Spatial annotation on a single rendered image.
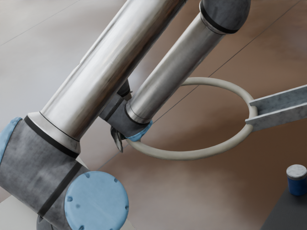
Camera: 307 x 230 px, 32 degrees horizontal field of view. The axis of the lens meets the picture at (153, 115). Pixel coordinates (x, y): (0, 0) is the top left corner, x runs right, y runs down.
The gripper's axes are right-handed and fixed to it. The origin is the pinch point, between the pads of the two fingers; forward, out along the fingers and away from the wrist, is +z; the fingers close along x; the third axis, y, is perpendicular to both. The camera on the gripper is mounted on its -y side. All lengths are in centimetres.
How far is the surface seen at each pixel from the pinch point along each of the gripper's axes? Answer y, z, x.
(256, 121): 17.5, -8.3, 41.7
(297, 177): -32, 74, 81
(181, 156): 22.3, -7.2, 13.8
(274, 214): -25, 87, 65
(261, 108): 8.1, -5.6, 47.4
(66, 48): -309, 107, -12
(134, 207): -66, 94, 0
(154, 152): 16.9, -7.6, 6.1
